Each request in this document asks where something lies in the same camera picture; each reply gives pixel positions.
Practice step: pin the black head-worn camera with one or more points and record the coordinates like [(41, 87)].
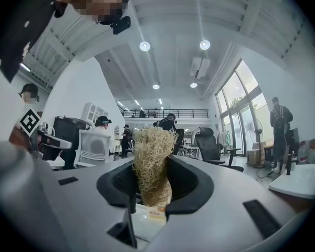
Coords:
[(120, 25)]

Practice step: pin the white wall cabinet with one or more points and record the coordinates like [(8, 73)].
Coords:
[(94, 113)]

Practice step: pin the mezzanine balcony black railing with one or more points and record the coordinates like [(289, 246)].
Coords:
[(189, 121)]

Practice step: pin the person's black shirt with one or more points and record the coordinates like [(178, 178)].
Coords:
[(23, 27)]

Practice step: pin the translucent beige soap pump bottle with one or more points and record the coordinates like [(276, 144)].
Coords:
[(156, 214)]

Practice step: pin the large glass window wall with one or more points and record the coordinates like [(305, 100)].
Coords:
[(233, 88)]

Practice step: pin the person's head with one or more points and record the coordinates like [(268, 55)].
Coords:
[(99, 1)]

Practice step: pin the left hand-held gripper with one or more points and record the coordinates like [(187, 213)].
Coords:
[(30, 122)]

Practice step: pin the beige fibrous loofah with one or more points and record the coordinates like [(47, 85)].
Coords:
[(152, 161)]

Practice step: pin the small black faucet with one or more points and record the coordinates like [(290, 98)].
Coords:
[(289, 167)]

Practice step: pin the long ceiling tube light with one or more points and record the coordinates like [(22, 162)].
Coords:
[(25, 67)]

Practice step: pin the white ceiling air conditioner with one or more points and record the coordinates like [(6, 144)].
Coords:
[(199, 67)]

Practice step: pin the brown cardboard box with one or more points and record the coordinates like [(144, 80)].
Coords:
[(252, 156)]

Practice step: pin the person's left forearm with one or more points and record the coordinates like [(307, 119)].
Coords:
[(18, 140)]

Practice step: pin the wooden vanity with white sink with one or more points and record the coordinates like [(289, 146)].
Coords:
[(296, 180)]

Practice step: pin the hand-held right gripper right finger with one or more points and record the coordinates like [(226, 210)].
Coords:
[(225, 193)]

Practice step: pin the round ceiling light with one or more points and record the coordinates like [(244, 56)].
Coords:
[(193, 85), (205, 44), (156, 86), (144, 46)]

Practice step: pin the clothes rack with garments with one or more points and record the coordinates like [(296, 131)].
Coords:
[(223, 140)]

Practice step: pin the white mesh office chair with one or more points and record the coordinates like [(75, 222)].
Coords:
[(94, 146)]

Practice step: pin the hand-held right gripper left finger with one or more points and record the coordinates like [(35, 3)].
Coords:
[(76, 193)]

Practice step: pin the grey pedestal fan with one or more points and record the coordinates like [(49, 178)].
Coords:
[(257, 130)]

